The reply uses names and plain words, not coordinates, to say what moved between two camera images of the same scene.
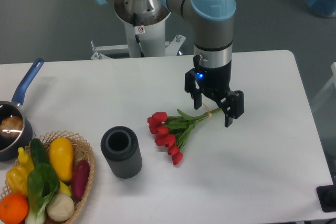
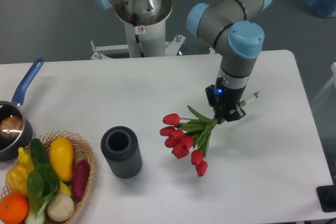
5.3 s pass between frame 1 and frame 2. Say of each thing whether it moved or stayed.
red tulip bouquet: moved
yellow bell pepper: stayed
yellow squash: stayed
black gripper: moved
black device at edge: stayed
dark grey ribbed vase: stayed
